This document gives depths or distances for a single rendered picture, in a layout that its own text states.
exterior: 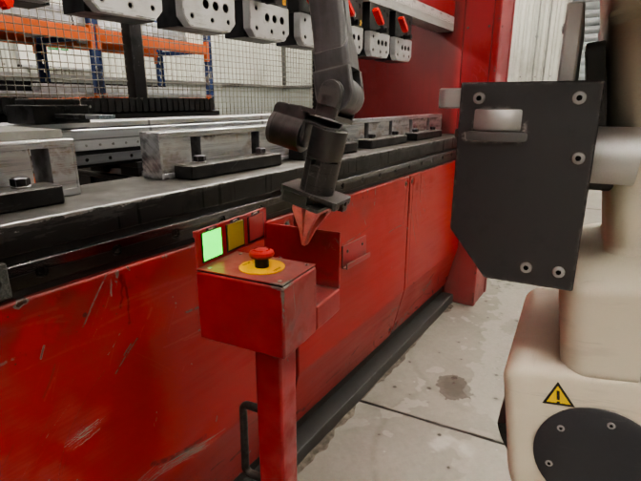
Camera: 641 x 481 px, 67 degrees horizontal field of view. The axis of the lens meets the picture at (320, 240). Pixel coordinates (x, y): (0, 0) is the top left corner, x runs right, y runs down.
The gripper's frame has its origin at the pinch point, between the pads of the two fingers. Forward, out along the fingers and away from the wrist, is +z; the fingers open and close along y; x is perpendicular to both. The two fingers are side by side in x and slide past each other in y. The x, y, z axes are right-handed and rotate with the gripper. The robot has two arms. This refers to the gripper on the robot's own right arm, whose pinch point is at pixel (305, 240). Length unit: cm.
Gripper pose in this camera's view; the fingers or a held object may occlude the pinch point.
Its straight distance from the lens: 82.7
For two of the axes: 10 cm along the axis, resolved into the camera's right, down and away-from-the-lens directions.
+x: -4.5, 2.6, -8.6
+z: -2.1, 9.0, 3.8
